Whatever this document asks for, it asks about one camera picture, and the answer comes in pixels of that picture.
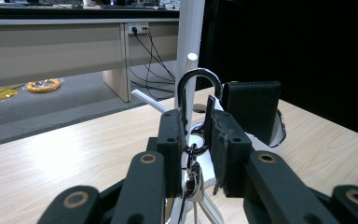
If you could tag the white power socket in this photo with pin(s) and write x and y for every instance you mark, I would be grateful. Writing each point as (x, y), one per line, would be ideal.
(138, 28)

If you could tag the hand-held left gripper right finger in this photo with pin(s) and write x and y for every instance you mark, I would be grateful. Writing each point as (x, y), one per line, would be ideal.
(230, 155)

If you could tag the white bowl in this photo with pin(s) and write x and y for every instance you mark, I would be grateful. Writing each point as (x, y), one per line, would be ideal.
(261, 140)

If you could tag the black leather wallet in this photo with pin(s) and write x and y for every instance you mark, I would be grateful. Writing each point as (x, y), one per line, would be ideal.
(251, 105)

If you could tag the yellow packet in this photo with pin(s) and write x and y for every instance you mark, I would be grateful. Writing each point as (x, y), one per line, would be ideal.
(3, 93)

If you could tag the black curtain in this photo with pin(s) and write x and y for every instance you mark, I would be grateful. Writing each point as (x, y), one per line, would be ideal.
(292, 40)

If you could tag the white stand with pegs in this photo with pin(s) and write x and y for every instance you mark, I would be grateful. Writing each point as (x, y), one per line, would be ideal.
(189, 31)

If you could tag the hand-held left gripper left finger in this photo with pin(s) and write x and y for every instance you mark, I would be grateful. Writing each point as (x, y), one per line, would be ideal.
(171, 155)

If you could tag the beige office desk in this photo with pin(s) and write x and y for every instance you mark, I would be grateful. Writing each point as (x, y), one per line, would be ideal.
(43, 53)

